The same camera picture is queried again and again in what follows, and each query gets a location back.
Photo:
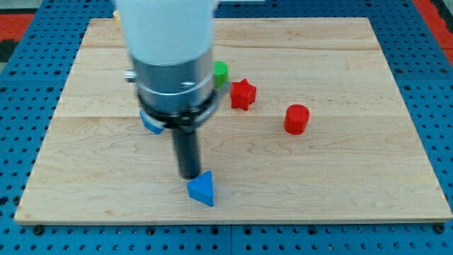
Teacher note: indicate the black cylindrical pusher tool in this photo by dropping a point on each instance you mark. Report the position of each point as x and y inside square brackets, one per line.
[187, 153]

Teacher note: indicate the blue triangle block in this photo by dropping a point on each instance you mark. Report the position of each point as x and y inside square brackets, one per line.
[201, 189]

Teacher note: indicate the blue block behind arm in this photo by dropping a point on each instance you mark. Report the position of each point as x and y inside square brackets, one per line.
[151, 124]

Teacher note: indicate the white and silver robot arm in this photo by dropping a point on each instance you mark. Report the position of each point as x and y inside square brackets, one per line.
[170, 44]

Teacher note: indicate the red star block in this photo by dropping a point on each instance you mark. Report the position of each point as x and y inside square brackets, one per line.
[242, 94]

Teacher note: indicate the green cylinder block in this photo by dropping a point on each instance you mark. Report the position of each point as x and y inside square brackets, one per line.
[221, 73]

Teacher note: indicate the red cylinder block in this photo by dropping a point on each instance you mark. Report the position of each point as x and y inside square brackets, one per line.
[296, 119]

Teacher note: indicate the wooden board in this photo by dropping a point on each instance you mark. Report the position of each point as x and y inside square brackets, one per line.
[359, 160]

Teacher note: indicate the yellow block at top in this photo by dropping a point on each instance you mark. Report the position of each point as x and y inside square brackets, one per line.
[116, 17]

